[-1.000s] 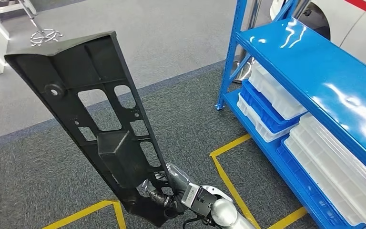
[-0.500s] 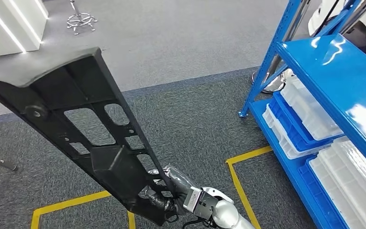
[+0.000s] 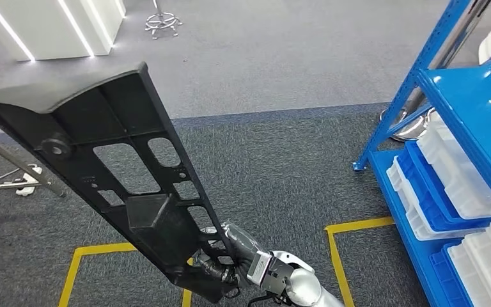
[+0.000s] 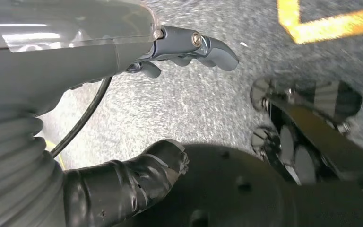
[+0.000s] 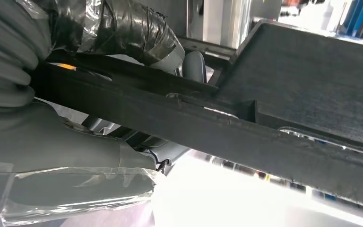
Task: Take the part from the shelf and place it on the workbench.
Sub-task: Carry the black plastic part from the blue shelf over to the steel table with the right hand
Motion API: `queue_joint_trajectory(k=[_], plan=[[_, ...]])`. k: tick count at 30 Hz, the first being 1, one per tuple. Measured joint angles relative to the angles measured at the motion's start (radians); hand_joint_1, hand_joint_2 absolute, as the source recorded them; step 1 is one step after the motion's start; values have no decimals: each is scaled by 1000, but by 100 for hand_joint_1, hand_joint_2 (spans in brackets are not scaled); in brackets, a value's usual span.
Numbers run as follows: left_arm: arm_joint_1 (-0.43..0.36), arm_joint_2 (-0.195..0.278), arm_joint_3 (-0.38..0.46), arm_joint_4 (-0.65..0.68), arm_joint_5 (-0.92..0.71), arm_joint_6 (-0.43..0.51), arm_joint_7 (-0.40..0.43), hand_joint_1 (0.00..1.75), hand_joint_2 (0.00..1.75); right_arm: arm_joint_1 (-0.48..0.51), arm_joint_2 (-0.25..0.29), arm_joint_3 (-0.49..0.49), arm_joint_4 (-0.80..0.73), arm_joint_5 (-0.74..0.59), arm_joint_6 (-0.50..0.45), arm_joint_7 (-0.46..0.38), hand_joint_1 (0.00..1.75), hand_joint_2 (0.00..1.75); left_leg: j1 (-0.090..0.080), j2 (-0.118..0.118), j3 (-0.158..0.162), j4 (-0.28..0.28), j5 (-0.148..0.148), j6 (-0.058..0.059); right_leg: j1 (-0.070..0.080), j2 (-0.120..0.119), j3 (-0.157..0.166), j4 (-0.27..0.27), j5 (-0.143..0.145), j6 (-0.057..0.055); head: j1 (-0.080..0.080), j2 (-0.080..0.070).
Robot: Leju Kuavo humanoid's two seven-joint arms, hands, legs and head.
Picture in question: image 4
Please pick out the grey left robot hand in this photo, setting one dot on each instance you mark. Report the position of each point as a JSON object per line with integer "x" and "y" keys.
{"x": 75, "y": 62}

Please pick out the ribbed grey left arm sleeve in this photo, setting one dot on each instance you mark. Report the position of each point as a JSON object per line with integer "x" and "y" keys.
{"x": 15, "y": 163}

